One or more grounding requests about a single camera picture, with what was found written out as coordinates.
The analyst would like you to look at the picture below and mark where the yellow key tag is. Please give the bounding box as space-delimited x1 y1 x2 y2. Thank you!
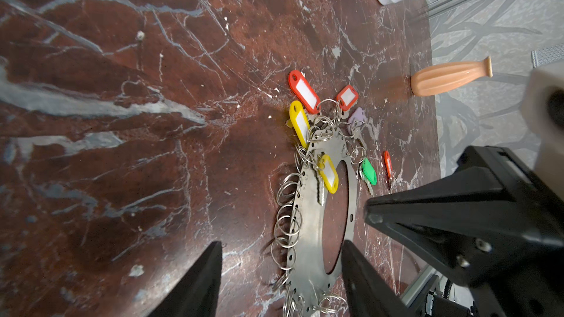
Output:
317 154 339 194
289 101 310 149

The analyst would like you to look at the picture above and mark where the white wire mesh basket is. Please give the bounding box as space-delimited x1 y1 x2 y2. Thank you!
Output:
531 43 564 68

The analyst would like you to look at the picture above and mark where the red key tag top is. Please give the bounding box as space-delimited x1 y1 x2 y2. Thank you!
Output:
288 70 320 114

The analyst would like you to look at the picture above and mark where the green key tag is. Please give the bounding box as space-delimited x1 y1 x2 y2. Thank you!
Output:
361 158 377 186

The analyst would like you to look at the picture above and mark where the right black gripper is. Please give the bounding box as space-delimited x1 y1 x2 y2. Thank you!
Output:
364 146 563 316

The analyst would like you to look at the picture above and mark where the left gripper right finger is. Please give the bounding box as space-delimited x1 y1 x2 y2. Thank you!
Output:
341 240 412 316

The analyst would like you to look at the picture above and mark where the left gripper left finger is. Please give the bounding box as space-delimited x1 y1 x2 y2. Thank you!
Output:
148 241 223 317

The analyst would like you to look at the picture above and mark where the small red key tag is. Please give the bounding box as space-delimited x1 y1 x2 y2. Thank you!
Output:
336 85 358 112

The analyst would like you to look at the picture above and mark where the small terracotta vase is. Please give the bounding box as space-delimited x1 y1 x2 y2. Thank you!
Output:
410 57 493 97

